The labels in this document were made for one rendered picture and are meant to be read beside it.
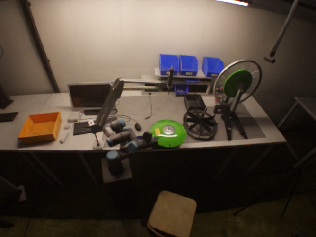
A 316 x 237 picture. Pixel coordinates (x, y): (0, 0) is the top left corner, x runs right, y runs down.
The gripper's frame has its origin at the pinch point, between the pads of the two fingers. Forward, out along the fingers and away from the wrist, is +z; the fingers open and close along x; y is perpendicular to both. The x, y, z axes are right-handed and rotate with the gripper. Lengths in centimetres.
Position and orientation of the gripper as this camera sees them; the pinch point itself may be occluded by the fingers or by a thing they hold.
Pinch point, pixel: (158, 137)
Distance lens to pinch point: 122.9
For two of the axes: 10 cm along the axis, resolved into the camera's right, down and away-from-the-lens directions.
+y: -4.1, 8.8, 2.5
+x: 7.9, 4.8, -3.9
